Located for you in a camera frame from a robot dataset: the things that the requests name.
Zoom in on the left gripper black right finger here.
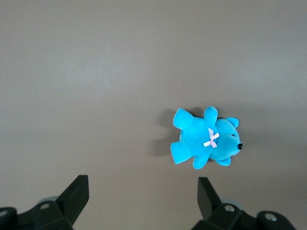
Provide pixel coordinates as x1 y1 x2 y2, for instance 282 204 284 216
191 177 296 230

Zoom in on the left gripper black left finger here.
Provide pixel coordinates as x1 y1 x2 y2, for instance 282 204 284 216
0 174 90 230

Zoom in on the blue teddy bear pink bow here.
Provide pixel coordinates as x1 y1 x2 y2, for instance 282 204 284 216
170 106 244 171

